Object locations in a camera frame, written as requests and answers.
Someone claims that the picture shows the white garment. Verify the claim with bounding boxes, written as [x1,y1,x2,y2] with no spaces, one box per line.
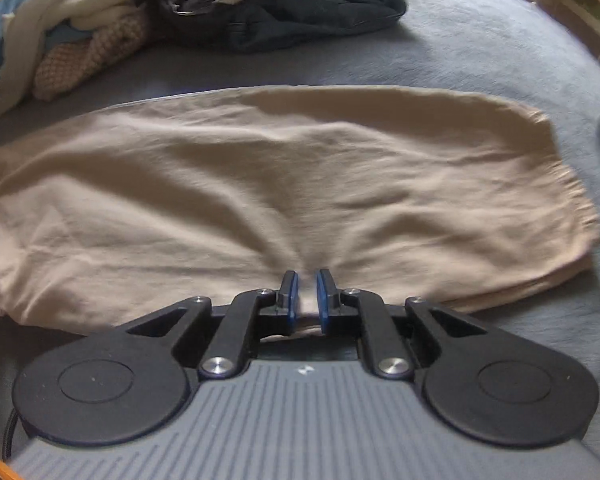
[0,0,146,118]

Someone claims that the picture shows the dark teal garment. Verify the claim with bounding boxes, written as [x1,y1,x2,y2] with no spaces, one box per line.
[225,0,410,53]

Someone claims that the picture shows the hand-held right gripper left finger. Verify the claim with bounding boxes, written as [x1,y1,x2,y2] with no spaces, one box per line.
[125,270,300,381]

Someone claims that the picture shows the pink knit sweater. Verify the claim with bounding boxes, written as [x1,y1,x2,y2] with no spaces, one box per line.
[32,12,151,101]

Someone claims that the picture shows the light blue garment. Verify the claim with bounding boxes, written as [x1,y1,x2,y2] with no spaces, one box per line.
[45,22,93,56]

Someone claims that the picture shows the grey bed blanket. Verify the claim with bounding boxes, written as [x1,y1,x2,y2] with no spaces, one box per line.
[0,0,600,480]

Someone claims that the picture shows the beige pants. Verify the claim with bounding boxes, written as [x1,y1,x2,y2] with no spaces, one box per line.
[0,85,600,336]

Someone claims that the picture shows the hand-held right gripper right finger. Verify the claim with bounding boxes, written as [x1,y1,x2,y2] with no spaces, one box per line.
[316,268,488,381]

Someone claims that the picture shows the black cable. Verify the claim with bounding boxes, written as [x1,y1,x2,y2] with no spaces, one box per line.
[2,407,25,461]

